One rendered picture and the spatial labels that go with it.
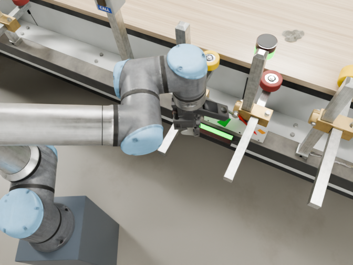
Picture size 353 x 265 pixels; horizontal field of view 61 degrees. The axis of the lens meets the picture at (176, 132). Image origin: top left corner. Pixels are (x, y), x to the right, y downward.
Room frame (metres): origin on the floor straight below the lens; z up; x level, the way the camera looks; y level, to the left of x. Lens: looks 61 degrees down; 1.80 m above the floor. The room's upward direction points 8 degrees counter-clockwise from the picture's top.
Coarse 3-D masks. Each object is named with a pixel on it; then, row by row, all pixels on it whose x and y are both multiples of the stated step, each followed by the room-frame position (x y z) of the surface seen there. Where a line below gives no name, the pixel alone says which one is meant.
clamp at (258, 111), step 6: (240, 102) 0.60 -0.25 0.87; (234, 108) 0.58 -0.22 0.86; (240, 108) 0.57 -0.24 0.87; (252, 108) 0.56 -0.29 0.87; (258, 108) 0.56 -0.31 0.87; (264, 108) 0.55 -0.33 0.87; (240, 114) 0.56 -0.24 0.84; (246, 114) 0.55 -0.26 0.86; (252, 114) 0.54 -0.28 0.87; (258, 114) 0.53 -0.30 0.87; (258, 120) 0.52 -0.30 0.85; (264, 120) 0.51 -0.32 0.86; (264, 126) 0.50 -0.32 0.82
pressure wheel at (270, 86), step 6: (264, 72) 0.69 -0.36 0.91; (270, 72) 0.68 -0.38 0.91; (276, 72) 0.68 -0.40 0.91; (264, 78) 0.66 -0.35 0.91; (270, 78) 0.66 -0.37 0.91; (276, 78) 0.65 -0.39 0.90; (282, 78) 0.65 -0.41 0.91; (264, 84) 0.63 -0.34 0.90; (270, 84) 0.63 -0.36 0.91; (276, 84) 0.63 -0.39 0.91; (270, 90) 0.62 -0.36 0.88; (276, 90) 0.62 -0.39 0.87
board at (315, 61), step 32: (64, 0) 1.27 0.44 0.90; (128, 0) 1.21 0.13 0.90; (160, 0) 1.18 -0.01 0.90; (192, 0) 1.15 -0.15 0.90; (224, 0) 1.12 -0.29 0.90; (256, 0) 1.09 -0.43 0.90; (288, 0) 1.06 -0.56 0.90; (320, 0) 1.03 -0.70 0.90; (352, 0) 1.01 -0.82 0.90; (160, 32) 0.98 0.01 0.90; (192, 32) 0.95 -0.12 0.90; (224, 32) 0.93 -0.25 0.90; (256, 32) 0.90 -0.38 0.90; (320, 32) 0.85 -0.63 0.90; (352, 32) 0.83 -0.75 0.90; (288, 64) 0.71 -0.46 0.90; (320, 64) 0.69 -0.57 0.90; (352, 64) 0.67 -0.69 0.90
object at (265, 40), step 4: (260, 36) 0.63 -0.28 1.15; (264, 36) 0.63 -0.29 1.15; (268, 36) 0.63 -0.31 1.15; (272, 36) 0.62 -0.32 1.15; (260, 40) 0.61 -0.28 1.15; (264, 40) 0.61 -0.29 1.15; (268, 40) 0.61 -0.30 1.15; (272, 40) 0.61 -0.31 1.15; (276, 40) 0.61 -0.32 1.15; (260, 44) 0.60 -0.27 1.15; (264, 44) 0.60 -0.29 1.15; (268, 44) 0.60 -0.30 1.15; (272, 44) 0.59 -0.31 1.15
